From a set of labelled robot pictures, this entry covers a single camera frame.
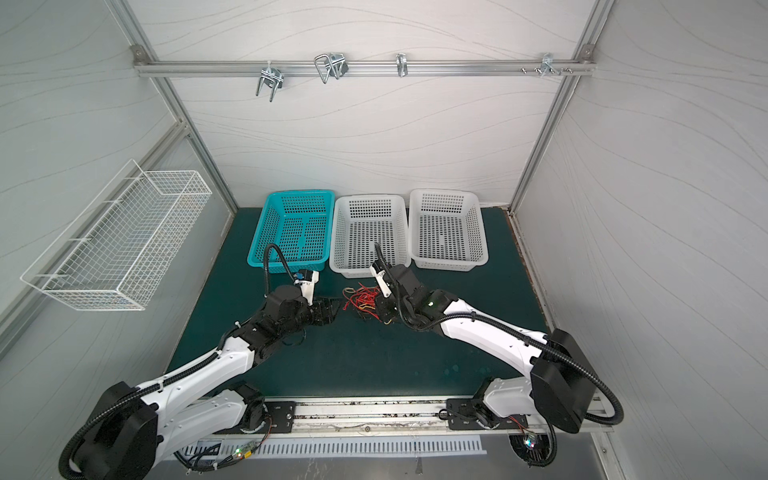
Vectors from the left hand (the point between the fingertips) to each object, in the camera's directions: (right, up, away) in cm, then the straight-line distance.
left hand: (338, 295), depth 84 cm
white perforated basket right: (+36, +19, +29) cm, 50 cm away
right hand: (+12, +2, -3) cm, 13 cm away
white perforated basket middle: (+2, +22, +32) cm, 39 cm away
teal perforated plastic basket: (-21, +22, +31) cm, 44 cm away
